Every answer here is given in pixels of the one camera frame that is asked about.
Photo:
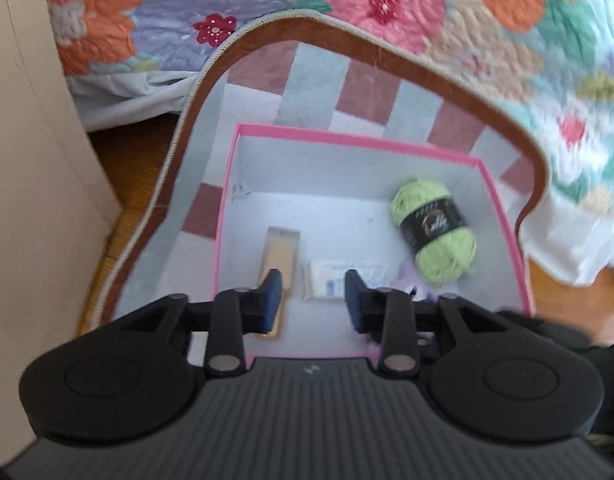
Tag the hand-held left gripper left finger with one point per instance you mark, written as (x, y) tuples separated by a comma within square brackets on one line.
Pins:
[(272, 302)]

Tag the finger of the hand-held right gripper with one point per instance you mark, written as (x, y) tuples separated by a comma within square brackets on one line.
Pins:
[(552, 332)]

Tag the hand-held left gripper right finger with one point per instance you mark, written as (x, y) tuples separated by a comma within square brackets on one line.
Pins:
[(354, 302)]

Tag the small white tissue packet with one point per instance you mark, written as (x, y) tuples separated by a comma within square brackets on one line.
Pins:
[(322, 280)]

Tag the foundation bottle with gold cap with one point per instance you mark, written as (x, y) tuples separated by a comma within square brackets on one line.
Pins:
[(279, 250)]

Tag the purple plush toy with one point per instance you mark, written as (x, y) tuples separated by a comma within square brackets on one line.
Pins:
[(409, 280)]

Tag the pink cardboard box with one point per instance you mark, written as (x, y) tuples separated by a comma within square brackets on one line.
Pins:
[(337, 200)]

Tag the green yarn ball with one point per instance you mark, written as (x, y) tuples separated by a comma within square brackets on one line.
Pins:
[(434, 230)]

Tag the checkered rug with brown border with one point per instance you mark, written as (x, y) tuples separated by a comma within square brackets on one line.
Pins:
[(367, 90)]

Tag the beige cabinet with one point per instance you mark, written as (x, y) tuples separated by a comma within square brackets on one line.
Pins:
[(22, 185)]

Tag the floral quilt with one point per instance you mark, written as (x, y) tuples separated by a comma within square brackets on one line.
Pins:
[(437, 15)]

